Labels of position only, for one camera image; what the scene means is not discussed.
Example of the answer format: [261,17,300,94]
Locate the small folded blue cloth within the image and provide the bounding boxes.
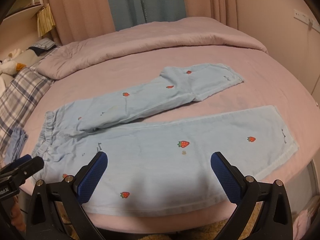
[4,127,28,164]

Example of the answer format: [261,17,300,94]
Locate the pink curtain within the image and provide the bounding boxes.
[44,0,238,44]

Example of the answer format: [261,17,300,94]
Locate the white shelf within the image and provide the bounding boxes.
[1,0,43,20]

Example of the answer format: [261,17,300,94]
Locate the light blue strawberry pants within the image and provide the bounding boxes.
[32,63,298,217]

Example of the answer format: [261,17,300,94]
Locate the pink bed sheet mattress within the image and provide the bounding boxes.
[18,17,316,234]

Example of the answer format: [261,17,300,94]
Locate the stuffed plush toy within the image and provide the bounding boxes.
[1,49,41,92]

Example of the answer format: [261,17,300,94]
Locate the pink folded quilt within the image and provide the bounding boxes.
[36,17,267,80]

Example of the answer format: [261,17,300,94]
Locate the striped folded cloth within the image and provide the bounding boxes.
[28,38,57,56]

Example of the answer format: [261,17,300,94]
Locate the teal curtain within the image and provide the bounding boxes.
[108,0,187,31]

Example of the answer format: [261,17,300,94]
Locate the yellow fringed cloth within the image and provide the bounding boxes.
[37,4,56,37]

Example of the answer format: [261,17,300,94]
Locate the white wall power strip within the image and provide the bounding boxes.
[293,9,320,33]

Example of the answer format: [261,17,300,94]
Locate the plaid pillow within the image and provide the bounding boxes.
[1,48,57,159]

